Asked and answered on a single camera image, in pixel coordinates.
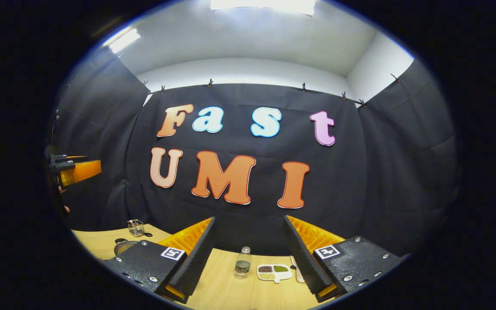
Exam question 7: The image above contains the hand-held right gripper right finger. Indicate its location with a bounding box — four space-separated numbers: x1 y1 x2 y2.
283 215 408 303

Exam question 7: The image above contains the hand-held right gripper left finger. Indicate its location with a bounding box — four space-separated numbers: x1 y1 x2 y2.
103 217 216 304

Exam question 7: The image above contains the steel pot with black handle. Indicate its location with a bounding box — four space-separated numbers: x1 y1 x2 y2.
114 238 140 257

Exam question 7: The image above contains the white divided dish with beans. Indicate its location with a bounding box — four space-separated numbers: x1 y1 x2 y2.
257 264 293 283

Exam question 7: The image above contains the clear plastic water bottle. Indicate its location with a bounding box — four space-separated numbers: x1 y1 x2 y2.
234 246 252 279

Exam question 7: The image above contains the small ceiling light panel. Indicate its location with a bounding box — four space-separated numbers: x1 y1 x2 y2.
104 27 141 53

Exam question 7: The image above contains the row of black cloth clips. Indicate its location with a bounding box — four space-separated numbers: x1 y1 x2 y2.
143 73 401 108

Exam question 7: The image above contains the large ceiling light panel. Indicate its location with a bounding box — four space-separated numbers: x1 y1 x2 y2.
211 0 316 16

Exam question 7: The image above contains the metal wire holder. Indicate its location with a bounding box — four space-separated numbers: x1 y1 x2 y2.
127 219 145 237

